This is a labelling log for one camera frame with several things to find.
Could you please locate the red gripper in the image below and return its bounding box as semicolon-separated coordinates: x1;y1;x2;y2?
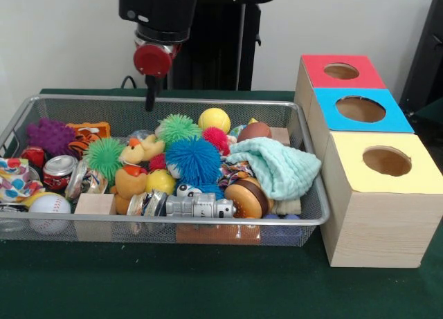
133;42;183;112

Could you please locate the crushed clear plastic bottle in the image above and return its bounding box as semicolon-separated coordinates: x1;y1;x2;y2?
126;129;150;143

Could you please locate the green spiky ball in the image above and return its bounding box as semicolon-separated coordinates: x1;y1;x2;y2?
82;113;204;180

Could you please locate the silver toy robot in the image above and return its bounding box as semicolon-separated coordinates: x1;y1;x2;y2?
165;192;237;219

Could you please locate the mint green cloth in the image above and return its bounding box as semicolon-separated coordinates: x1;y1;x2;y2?
226;137;322;201

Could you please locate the shallow metal mesh bin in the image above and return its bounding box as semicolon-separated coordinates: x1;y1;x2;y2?
0;93;330;247

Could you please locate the wooden box with three holes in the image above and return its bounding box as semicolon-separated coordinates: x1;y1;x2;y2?
293;54;443;268

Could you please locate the yellow plush duck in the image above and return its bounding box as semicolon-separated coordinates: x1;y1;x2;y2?
119;134;166;164

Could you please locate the yellow foam ball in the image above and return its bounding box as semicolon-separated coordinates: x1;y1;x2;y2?
197;107;231;134

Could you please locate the blue spiky ball with eyes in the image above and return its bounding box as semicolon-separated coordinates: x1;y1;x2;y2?
176;183;226;199

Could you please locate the purple spiky ball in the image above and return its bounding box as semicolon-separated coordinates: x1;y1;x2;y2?
26;117;77;157

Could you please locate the toy hamburger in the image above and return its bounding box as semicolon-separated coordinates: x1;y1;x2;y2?
224;177;274;219

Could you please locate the cream cloth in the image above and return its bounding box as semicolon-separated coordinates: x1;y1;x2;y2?
275;198;302;216

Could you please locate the black panel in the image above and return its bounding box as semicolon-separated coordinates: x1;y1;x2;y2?
399;0;443;116

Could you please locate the dark green side table cloth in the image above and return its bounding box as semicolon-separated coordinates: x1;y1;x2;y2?
411;96;443;150

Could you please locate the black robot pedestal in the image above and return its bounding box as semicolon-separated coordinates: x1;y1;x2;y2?
162;0;280;91

